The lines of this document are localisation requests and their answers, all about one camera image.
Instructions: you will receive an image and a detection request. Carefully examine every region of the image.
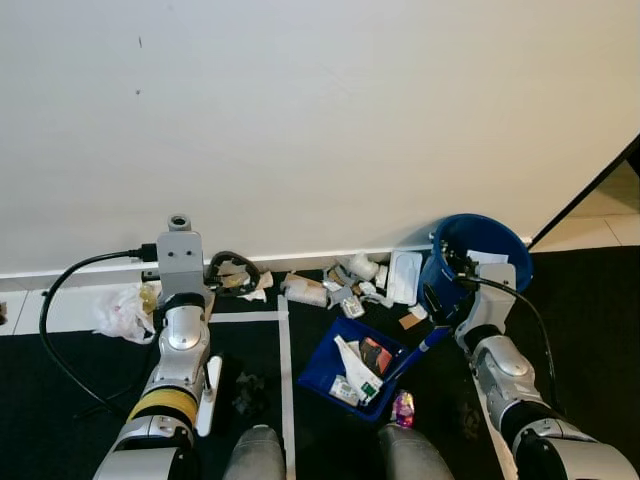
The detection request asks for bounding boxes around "blue long-handled dustpan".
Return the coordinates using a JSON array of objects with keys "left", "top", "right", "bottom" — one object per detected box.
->
[{"left": 297, "top": 318, "right": 453, "bottom": 423}]

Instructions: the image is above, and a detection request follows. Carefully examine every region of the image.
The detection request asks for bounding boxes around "white floor tape strip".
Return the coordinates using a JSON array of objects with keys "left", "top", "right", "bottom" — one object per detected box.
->
[
  {"left": 205, "top": 310, "right": 291, "bottom": 324},
  {"left": 277, "top": 295, "right": 298, "bottom": 480}
]

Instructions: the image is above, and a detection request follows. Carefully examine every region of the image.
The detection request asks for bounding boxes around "small black crumpled scrap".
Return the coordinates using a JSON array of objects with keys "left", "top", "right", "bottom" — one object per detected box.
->
[{"left": 230, "top": 372, "right": 266, "bottom": 413}]

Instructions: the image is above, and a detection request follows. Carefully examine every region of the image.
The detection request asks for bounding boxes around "white flat plastic container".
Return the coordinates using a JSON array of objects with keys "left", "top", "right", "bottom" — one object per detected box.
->
[{"left": 388, "top": 250, "right": 426, "bottom": 306}]

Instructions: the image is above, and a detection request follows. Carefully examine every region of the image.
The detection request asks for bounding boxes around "white paper sheet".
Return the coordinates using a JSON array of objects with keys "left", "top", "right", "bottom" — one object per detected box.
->
[{"left": 470, "top": 248, "right": 513, "bottom": 269}]

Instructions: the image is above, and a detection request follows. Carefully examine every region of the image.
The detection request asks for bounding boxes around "blue plastic bucket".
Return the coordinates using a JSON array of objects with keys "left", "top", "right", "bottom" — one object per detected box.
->
[{"left": 418, "top": 213, "right": 534, "bottom": 326}]

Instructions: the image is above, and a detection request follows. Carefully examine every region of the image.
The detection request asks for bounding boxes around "black orange snack packet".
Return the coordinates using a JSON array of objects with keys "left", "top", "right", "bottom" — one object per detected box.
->
[{"left": 360, "top": 338, "right": 398, "bottom": 376}]

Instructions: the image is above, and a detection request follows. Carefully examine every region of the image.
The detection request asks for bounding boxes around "white plastic bottle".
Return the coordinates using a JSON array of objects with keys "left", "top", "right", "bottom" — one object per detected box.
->
[{"left": 340, "top": 252, "right": 389, "bottom": 286}]

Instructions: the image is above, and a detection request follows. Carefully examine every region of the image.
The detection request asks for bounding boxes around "white crumpled plastic bag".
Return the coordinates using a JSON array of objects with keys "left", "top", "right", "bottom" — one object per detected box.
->
[{"left": 93, "top": 283, "right": 161, "bottom": 343}]

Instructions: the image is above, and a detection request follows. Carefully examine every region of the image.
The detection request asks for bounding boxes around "grey left robot leg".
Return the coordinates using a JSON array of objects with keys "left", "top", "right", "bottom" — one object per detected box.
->
[{"left": 222, "top": 425, "right": 286, "bottom": 480}]

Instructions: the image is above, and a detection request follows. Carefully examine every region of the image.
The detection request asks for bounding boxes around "grey robot leg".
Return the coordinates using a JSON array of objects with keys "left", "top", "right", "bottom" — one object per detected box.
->
[
  {"left": 378, "top": 425, "right": 456, "bottom": 480},
  {"left": 222, "top": 425, "right": 286, "bottom": 480}
]

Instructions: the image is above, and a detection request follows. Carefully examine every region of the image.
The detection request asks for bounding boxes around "small grey white carton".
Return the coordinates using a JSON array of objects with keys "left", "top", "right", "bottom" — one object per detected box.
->
[{"left": 330, "top": 288, "right": 366, "bottom": 321}]

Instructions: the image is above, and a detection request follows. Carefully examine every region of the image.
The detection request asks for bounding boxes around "white flat paper package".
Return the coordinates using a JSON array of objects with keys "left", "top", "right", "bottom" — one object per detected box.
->
[{"left": 333, "top": 335, "right": 384, "bottom": 403}]

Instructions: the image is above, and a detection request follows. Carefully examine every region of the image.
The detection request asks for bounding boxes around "purple foil wrapper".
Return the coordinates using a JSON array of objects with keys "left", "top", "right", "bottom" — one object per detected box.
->
[{"left": 392, "top": 390, "right": 416, "bottom": 429}]

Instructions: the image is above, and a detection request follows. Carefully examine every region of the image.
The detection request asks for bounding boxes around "small white box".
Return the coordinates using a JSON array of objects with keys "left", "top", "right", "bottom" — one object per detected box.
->
[{"left": 330, "top": 378, "right": 361, "bottom": 406}]

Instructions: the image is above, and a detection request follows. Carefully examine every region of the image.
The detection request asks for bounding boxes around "white baseboard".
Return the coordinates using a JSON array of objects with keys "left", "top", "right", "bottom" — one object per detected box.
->
[{"left": 0, "top": 245, "right": 441, "bottom": 336}]

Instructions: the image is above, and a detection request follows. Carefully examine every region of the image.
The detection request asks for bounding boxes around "grey right robot leg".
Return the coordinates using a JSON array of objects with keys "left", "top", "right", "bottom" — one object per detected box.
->
[{"left": 378, "top": 425, "right": 456, "bottom": 480}]

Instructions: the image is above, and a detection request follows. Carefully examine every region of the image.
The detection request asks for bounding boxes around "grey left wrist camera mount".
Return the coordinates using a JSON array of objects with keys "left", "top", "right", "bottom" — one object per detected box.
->
[{"left": 155, "top": 213, "right": 206, "bottom": 306}]

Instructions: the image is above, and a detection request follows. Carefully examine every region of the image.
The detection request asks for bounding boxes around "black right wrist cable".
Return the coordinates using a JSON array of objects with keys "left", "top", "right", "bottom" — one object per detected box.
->
[{"left": 450, "top": 255, "right": 556, "bottom": 411}]

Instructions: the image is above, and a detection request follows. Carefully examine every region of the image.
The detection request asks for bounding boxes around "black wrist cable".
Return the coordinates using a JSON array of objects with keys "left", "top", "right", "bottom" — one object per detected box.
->
[
  {"left": 38, "top": 245, "right": 161, "bottom": 416},
  {"left": 450, "top": 255, "right": 556, "bottom": 411}
]

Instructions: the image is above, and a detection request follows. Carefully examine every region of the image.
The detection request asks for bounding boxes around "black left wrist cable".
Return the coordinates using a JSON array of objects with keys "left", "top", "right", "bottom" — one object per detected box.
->
[{"left": 38, "top": 245, "right": 161, "bottom": 416}]

